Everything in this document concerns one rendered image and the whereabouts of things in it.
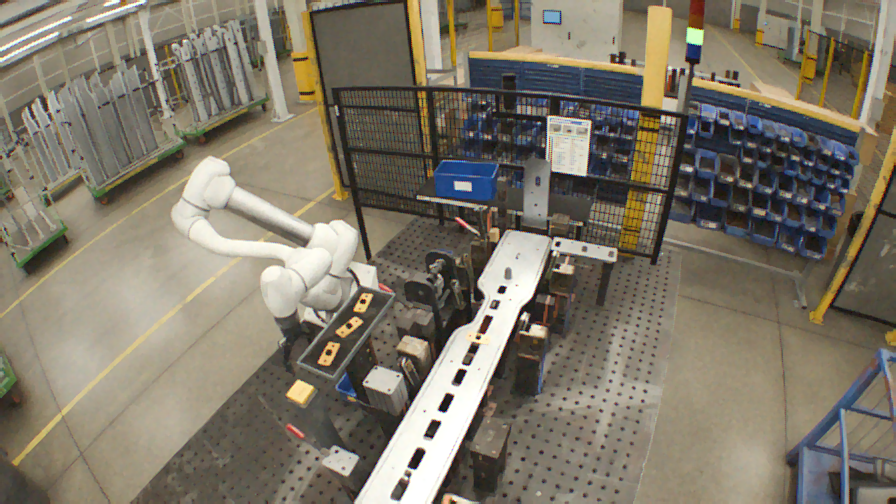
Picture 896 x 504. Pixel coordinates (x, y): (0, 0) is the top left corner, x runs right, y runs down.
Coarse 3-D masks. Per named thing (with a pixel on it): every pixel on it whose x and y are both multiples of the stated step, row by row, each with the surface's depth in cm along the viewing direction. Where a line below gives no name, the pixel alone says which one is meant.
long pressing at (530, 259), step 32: (512, 256) 173; (544, 256) 172; (480, 288) 159; (512, 288) 158; (480, 320) 145; (512, 320) 145; (448, 352) 135; (480, 352) 134; (448, 384) 124; (480, 384) 123; (416, 416) 116; (448, 416) 115; (416, 448) 107; (448, 448) 107; (384, 480) 99; (416, 480) 99
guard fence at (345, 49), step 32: (416, 0) 269; (320, 32) 327; (352, 32) 311; (384, 32) 297; (416, 32) 282; (320, 64) 348; (352, 64) 331; (384, 64) 315; (416, 64) 299; (320, 96) 368; (352, 96) 352; (416, 96) 319; (352, 128) 374; (384, 128) 356; (384, 160) 378
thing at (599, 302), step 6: (606, 264) 171; (612, 264) 169; (606, 270) 172; (612, 270) 171; (606, 276) 175; (600, 282) 178; (606, 282) 176; (600, 288) 180; (606, 288) 178; (600, 294) 181; (594, 300) 189; (600, 300) 183; (594, 306) 186; (600, 306) 185; (606, 306) 185
